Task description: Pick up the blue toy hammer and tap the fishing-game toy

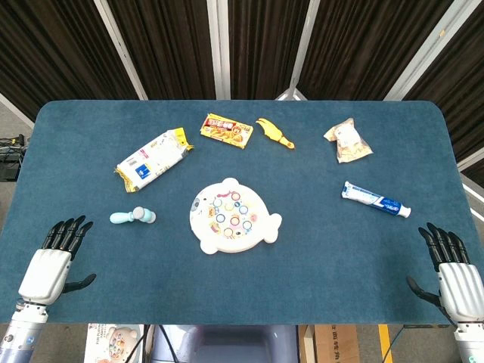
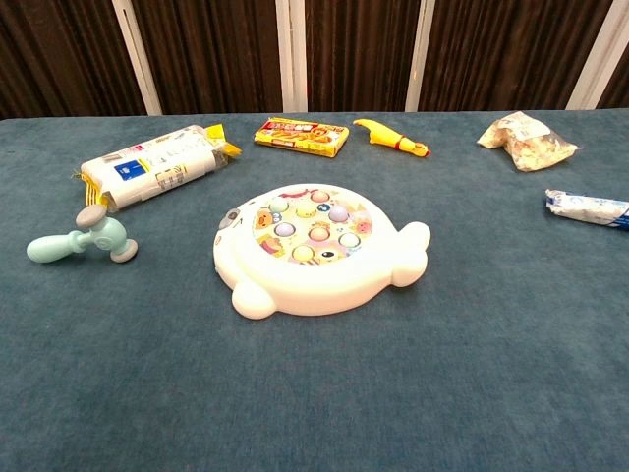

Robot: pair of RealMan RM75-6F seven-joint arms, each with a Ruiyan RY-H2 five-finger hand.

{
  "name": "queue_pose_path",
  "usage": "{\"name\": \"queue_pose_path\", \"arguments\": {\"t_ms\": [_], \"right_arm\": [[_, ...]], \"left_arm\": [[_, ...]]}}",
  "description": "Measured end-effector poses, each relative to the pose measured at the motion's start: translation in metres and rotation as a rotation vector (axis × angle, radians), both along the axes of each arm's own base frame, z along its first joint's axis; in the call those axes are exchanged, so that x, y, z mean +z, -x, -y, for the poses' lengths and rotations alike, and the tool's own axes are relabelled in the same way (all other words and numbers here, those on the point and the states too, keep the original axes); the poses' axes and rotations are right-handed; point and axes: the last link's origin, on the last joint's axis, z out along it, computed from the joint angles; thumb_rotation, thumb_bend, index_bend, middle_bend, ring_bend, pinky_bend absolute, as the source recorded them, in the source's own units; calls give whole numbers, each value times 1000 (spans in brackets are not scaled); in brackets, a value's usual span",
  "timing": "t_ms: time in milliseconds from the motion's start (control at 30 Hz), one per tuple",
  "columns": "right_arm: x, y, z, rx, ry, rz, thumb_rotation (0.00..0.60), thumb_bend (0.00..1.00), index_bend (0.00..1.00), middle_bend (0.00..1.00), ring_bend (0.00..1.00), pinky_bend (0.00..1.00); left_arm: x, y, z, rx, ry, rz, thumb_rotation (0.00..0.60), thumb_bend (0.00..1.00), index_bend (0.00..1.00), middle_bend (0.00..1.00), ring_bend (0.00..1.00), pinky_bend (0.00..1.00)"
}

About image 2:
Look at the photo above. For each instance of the white vertical post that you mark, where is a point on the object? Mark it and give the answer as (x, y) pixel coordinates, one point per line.
(135, 54)
(599, 54)
(420, 54)
(291, 54)

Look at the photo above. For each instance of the yellow rubber chicken toy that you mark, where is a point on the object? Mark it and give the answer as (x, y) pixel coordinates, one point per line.
(388, 137)

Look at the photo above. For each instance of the yellow red snack box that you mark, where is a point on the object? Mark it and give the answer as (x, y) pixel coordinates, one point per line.
(302, 137)

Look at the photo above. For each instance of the teal table cloth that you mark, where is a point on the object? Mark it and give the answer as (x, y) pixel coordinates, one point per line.
(314, 393)

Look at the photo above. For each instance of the white package with yellow ends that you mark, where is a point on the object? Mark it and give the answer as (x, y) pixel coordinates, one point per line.
(157, 167)

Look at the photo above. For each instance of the dark brown curtain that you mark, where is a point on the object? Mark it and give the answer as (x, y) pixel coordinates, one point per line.
(221, 49)

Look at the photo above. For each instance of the clear bag of white snacks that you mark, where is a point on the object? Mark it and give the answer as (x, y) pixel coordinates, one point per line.
(526, 145)

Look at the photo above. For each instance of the mint green toy hammer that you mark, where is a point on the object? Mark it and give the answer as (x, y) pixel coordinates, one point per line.
(98, 236)

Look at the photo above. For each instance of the white blue wrapped package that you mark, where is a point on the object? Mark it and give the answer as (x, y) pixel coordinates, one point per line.
(589, 209)

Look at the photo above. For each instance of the white whack-a-mole toy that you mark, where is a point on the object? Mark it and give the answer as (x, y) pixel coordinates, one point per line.
(319, 290)

